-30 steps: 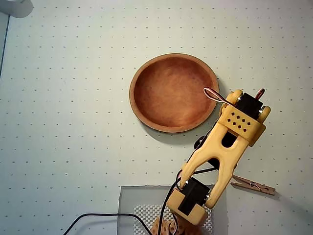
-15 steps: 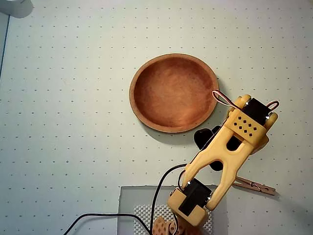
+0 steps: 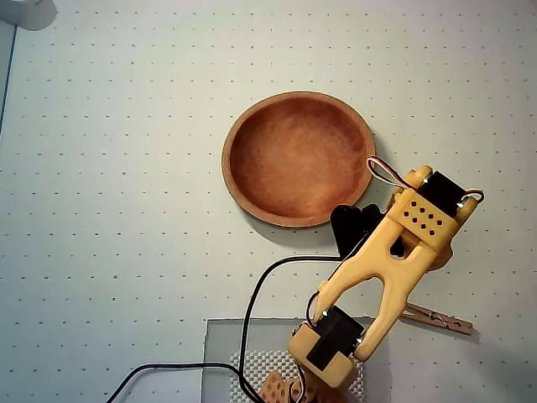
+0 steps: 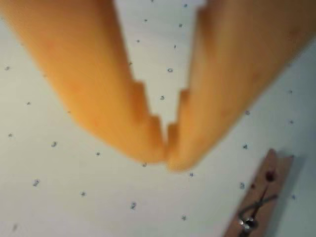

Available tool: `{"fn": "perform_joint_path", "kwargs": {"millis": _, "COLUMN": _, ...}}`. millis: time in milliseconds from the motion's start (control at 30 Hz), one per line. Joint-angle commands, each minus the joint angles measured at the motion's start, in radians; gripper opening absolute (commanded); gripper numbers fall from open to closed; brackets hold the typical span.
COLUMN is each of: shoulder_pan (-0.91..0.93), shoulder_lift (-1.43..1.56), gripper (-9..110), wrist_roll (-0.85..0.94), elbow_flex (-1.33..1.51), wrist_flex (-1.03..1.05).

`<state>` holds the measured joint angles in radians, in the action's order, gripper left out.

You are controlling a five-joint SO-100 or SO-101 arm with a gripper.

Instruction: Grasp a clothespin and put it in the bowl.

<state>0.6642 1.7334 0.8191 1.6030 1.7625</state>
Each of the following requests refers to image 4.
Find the white dotted grid mat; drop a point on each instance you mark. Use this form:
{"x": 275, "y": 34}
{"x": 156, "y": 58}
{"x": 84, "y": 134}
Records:
{"x": 74, "y": 197}

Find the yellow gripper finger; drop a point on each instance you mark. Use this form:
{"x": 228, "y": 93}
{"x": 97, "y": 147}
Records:
{"x": 234, "y": 61}
{"x": 86, "y": 74}

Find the wooden clothespin with metal spring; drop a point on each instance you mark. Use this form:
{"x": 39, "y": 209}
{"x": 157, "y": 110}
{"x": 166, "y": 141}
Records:
{"x": 261, "y": 197}

